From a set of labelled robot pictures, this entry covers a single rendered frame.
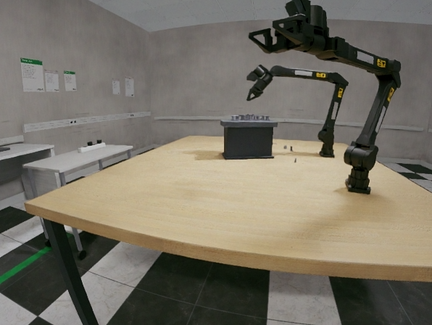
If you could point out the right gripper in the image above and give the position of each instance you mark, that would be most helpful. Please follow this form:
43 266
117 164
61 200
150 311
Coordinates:
256 92

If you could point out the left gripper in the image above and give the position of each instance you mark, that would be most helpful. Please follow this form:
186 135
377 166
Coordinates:
285 40

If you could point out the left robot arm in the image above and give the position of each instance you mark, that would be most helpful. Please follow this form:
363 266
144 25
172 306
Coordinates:
341 51

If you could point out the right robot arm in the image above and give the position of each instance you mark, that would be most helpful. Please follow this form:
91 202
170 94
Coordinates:
325 135

